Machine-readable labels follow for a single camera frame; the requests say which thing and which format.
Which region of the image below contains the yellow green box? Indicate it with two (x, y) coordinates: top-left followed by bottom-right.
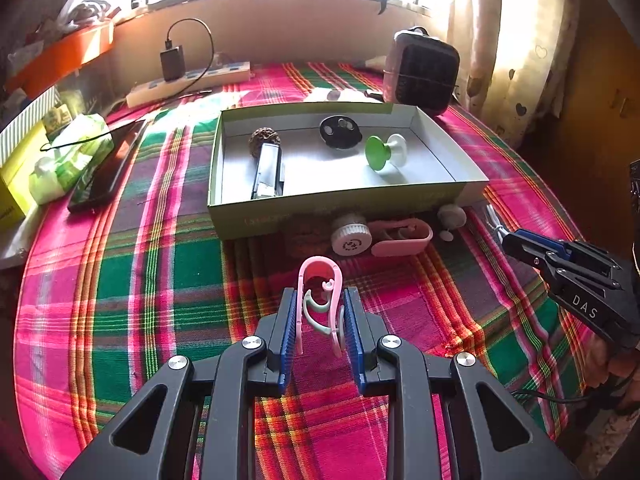
(0, 120), (48, 221)

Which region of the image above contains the wrinkled brown walnut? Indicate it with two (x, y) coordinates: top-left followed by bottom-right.
(248, 127), (281, 157)

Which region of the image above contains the striped box lid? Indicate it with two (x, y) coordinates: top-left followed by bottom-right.
(0, 85), (58, 161)

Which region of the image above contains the plaid tablecloth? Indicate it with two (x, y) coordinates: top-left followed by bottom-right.
(12, 60), (608, 480)

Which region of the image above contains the white usb cable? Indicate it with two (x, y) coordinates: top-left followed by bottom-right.
(482, 202), (511, 241)

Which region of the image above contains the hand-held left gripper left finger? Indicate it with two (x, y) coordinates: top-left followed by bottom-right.
(59, 287), (301, 480)

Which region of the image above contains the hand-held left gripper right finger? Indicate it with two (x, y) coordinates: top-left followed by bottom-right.
(341, 287), (582, 480)

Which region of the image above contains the black charging cable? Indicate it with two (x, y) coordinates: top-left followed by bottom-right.
(40, 17), (217, 153)

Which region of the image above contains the clear plastic container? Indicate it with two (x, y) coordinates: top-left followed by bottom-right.
(55, 60), (117, 116)

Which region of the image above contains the black phone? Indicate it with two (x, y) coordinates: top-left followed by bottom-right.
(67, 119), (151, 213)

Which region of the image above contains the green white spool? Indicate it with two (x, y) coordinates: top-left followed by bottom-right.
(364, 132), (407, 172)

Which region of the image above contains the small grey heater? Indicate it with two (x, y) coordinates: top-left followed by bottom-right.
(381, 27), (461, 118)

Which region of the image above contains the black rectangular device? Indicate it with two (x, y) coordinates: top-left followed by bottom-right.
(250, 142), (287, 201)

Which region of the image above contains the black charger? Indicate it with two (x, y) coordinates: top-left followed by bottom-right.
(159, 46), (187, 82)

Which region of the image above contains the white round cap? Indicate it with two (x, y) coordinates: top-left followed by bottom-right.
(330, 214), (372, 258)

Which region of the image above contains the green white cardboard box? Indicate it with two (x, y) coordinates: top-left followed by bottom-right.
(206, 101), (491, 241)

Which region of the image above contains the green wet wipes pack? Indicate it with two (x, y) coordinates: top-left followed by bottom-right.
(28, 112), (115, 206)

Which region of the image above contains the black disc with white buttons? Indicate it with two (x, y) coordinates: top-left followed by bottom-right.
(319, 115), (362, 151)

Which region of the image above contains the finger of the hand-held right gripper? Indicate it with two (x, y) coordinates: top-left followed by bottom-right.
(501, 236), (561, 286)
(517, 229), (576, 263)

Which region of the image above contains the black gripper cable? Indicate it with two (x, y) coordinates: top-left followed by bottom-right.
(509, 389), (603, 405)

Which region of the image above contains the pink plastic clip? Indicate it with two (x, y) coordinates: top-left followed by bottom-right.
(369, 217), (434, 257)
(296, 256), (347, 358)

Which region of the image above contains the white power strip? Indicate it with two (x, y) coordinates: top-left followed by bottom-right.
(125, 61), (252, 108)

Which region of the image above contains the orange tray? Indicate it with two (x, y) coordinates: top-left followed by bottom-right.
(5, 22), (116, 96)

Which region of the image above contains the white plastic bag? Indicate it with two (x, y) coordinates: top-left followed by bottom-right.
(64, 0), (122, 26)

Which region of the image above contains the heart print curtain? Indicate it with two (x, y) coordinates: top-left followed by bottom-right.
(450, 0), (581, 146)

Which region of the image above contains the white suction hook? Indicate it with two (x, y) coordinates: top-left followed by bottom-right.
(436, 204), (468, 242)

